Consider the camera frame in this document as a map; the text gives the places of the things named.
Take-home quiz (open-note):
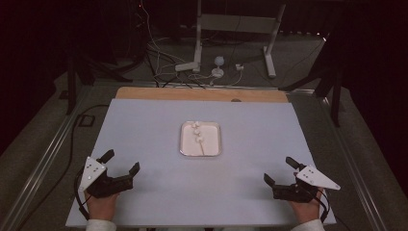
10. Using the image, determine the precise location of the black cable tangle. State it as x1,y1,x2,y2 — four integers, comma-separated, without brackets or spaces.
145,47,207,90

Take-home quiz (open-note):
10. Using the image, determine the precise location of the metal floor rail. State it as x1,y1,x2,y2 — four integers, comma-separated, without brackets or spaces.
0,85,92,231
316,92,391,231

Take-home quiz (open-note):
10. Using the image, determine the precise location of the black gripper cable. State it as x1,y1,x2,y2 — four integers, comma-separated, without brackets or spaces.
73,169,91,221
316,189,331,224

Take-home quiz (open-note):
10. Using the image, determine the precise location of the black metal stand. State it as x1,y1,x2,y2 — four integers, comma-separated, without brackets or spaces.
65,47,134,116
278,32,346,128

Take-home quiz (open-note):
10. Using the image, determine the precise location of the white power strip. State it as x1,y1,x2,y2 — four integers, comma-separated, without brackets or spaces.
174,62,200,73

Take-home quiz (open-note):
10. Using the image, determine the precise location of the wooden table board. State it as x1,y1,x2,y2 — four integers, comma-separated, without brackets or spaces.
115,86,290,104

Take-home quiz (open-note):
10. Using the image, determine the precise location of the person's right hand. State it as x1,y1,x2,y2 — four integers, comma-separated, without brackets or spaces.
288,189,325,224

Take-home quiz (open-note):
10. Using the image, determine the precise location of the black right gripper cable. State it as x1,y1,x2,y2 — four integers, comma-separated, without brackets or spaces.
316,189,331,224

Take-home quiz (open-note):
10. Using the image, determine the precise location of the white metal stand frame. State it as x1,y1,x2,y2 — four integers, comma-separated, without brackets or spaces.
192,0,287,79

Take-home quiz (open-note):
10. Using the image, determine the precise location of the white cable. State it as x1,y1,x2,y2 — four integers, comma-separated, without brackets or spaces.
187,68,243,88
139,0,193,65

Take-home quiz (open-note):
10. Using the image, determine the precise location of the black floor box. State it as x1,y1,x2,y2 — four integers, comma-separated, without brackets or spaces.
77,114,96,128

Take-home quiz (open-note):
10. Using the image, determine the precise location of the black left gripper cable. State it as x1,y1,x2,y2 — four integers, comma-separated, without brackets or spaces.
73,169,91,221

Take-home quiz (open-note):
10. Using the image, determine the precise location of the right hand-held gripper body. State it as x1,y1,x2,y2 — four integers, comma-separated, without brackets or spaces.
271,165,342,204

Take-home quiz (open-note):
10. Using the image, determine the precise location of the long black floor cable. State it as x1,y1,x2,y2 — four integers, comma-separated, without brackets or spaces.
15,104,110,231

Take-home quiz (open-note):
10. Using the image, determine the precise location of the wooden skewer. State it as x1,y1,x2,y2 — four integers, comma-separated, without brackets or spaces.
193,121,206,157

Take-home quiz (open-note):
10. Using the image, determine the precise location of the white metal-rimmed tray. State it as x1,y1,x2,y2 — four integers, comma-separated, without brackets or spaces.
178,120,223,158

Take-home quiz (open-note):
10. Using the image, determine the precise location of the small white globe device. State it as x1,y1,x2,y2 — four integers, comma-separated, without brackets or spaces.
211,56,226,79

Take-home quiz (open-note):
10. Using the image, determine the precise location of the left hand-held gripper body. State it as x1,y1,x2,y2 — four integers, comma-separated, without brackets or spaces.
78,156,135,199

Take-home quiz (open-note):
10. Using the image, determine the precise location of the person's left hand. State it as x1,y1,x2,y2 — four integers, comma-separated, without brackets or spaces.
84,189,120,222

